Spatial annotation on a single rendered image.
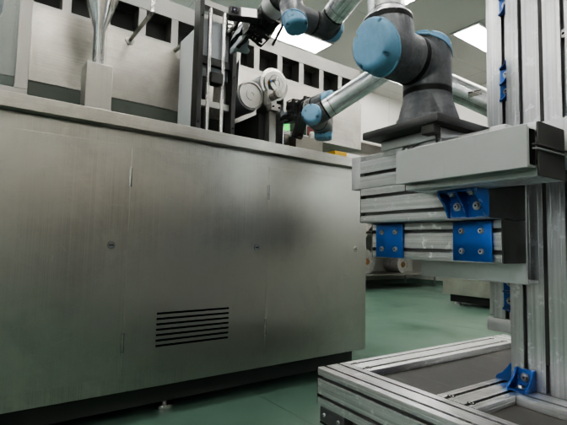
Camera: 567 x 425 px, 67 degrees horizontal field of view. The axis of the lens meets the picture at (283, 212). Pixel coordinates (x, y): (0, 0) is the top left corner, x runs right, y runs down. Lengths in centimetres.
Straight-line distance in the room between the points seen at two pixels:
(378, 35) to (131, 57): 132
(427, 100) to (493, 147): 32
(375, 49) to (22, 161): 92
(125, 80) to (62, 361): 121
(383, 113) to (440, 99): 566
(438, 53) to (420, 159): 33
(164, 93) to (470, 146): 155
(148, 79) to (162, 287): 105
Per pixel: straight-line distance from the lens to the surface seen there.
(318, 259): 169
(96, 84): 173
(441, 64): 112
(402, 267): 602
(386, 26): 101
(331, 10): 147
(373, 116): 655
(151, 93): 208
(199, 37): 172
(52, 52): 202
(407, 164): 90
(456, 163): 83
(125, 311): 135
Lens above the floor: 53
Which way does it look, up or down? 4 degrees up
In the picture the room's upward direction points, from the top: 1 degrees clockwise
